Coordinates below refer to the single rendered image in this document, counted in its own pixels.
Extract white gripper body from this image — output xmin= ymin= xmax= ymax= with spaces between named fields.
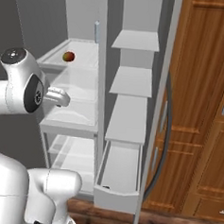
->
xmin=43 ymin=85 xmax=72 ymax=109

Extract glass fridge shelf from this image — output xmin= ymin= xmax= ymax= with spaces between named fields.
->
xmin=35 ymin=36 xmax=101 ymax=74
xmin=39 ymin=64 xmax=103 ymax=133

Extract red green mango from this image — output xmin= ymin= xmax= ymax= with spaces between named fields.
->
xmin=62 ymin=50 xmax=77 ymax=64

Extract clear fridge crisper drawer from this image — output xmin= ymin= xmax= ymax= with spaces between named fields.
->
xmin=43 ymin=133 xmax=99 ymax=195

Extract white freezer shelf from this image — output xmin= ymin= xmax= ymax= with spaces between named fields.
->
xmin=103 ymin=94 xmax=149 ymax=146
xmin=109 ymin=64 xmax=155 ymax=98
xmin=111 ymin=28 xmax=162 ymax=53

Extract white fridge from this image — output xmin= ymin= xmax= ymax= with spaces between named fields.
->
xmin=0 ymin=0 xmax=172 ymax=216

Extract white fridge door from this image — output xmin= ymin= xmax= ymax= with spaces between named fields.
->
xmin=131 ymin=0 xmax=184 ymax=224

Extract white freezer drawer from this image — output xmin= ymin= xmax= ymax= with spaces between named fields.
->
xmin=91 ymin=138 xmax=145 ymax=215

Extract pale blue bottle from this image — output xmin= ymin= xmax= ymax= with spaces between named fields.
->
xmin=93 ymin=20 xmax=102 ymax=43

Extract brown wooden cupboards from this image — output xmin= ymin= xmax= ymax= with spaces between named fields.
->
xmin=142 ymin=0 xmax=224 ymax=222

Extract dark grey door handle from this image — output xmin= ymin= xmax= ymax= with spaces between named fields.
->
xmin=143 ymin=70 xmax=177 ymax=204

